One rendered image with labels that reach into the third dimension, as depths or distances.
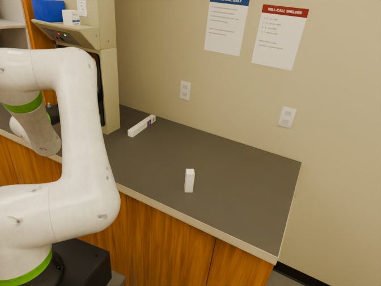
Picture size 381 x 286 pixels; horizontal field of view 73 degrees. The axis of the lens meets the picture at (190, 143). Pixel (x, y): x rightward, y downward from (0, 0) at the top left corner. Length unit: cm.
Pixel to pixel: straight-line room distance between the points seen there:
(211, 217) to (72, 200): 60
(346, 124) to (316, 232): 73
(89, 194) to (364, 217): 150
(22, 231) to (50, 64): 43
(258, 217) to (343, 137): 66
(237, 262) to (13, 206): 82
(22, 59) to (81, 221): 45
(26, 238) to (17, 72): 42
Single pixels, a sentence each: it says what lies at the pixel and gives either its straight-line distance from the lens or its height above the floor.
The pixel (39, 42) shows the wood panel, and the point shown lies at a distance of 164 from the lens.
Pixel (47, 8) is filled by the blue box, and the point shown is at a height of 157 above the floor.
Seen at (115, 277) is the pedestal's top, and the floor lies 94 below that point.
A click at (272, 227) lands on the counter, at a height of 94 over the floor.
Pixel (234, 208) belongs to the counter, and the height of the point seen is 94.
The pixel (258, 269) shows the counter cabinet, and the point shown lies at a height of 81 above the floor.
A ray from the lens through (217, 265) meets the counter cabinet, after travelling 120.
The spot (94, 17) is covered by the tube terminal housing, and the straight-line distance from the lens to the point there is 139.
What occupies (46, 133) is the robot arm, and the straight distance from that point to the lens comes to 108.
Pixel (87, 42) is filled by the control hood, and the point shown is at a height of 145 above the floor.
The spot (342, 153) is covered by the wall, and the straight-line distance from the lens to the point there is 155.
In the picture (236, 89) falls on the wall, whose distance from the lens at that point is 151.
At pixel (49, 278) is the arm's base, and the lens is 74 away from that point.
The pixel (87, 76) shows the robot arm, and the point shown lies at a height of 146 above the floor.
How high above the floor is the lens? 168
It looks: 30 degrees down
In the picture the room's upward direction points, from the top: 6 degrees clockwise
